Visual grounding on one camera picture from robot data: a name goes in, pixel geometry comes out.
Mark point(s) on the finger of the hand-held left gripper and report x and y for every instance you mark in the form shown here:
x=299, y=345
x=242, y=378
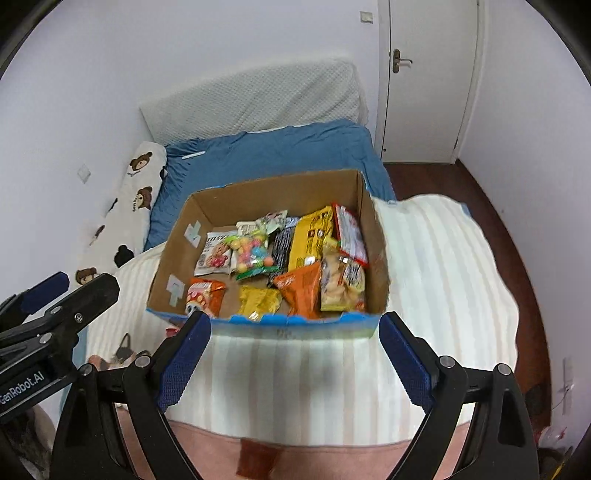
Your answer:
x=44, y=288
x=78, y=302

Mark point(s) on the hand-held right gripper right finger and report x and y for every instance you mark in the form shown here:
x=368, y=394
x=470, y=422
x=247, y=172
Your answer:
x=406, y=362

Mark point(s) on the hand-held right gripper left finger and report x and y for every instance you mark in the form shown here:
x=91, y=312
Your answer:
x=184, y=364

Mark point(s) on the orange mushroom print snack packet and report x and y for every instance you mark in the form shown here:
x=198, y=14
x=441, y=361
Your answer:
x=205, y=297

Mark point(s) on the small bright yellow snack packet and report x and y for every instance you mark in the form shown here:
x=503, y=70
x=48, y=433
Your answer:
x=259, y=301

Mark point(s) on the pale yellow biscuit packet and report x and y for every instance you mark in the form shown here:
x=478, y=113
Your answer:
x=342, y=284

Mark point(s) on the white oat cookie packet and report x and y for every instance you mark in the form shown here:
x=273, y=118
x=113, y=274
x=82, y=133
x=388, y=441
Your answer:
x=213, y=254

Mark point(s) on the colourful candy ball bag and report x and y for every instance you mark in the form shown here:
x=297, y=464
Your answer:
x=251, y=256

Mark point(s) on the plain orange snack packet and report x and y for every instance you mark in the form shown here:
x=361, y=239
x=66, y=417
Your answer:
x=300, y=288

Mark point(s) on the red snack packet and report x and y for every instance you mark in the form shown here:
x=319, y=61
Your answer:
x=352, y=235

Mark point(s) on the black snack packet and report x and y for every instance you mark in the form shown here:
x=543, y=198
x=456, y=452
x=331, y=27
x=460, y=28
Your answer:
x=281, y=244

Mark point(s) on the mustard yellow snack packet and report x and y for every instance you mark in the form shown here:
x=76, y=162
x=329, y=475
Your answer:
x=310, y=240

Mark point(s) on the small white snack packet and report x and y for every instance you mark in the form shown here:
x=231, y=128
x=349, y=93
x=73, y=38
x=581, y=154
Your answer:
x=268, y=221

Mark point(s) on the cardboard box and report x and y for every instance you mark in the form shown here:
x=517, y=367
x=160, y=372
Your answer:
x=277, y=194

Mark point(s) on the printed cat blanket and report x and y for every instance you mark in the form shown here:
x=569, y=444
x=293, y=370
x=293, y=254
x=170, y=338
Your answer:
x=438, y=286

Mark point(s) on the white bear print body pillow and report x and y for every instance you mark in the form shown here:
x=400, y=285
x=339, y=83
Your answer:
x=134, y=198

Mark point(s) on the small white stick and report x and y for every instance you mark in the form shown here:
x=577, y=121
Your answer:
x=193, y=155

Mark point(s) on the blue bed sheet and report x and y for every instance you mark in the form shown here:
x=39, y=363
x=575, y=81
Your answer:
x=286, y=152

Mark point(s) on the white door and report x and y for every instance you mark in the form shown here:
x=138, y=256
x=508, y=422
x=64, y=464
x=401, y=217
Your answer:
x=429, y=92

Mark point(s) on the grey textured pillow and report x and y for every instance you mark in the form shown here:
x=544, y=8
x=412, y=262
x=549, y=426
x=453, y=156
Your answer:
x=258, y=97

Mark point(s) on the white wall socket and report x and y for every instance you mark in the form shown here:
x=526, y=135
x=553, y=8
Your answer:
x=84, y=173

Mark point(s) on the white light switch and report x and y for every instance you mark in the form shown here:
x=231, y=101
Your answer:
x=366, y=16

